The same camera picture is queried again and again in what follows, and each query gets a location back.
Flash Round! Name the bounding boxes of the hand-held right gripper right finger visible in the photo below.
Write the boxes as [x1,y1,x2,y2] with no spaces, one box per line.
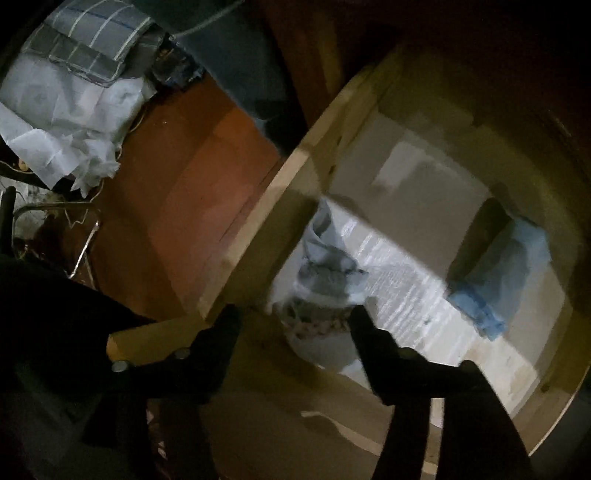
[348,306,536,480]

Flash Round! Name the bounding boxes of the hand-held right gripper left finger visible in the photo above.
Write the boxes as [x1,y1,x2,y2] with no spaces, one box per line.
[83,302,245,480]

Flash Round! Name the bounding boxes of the white patterned underwear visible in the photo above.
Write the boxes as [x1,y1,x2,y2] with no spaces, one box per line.
[270,295,365,370]

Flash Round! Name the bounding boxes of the light grey blue underwear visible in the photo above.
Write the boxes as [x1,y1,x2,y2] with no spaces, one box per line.
[298,198,370,305]

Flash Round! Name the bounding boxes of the printed drawer liner paper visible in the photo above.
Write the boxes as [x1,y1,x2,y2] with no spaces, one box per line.
[272,203,568,416]

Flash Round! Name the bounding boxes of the light blue folded cloth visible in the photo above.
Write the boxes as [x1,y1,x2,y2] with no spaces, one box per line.
[445,217,552,342]

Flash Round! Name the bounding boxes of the brown paper bag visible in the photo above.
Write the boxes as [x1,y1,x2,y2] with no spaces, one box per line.
[323,111,499,278]

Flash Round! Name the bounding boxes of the white printed crumpled cloth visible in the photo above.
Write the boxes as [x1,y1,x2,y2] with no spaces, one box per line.
[0,55,158,192]

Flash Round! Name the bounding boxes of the dark patterned cloth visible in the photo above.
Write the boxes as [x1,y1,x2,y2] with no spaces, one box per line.
[152,39,204,88]

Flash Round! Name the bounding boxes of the grey blue plaid cloth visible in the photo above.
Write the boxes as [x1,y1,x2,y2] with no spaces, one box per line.
[23,0,162,86]

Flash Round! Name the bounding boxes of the metal wire rack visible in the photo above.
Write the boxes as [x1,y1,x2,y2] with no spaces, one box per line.
[0,185,102,282]

